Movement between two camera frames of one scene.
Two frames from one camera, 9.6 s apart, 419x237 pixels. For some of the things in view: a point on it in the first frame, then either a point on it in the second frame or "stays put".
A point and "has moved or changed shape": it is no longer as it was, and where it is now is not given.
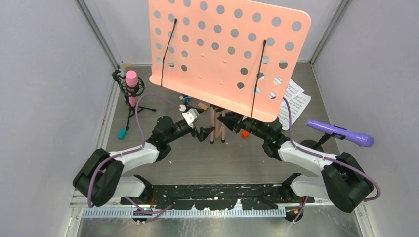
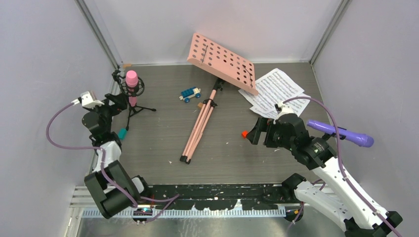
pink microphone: [132, 86] stays put
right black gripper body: [247, 124] to [271, 139]
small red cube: [245, 134] stays put
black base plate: [219, 197] stays put
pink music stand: [240, 55] has moved or changed shape
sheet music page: [297, 105] has moved or changed shape
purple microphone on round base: [356, 138] stays put
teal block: [122, 133] stays put
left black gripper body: [192, 131] to [117, 106]
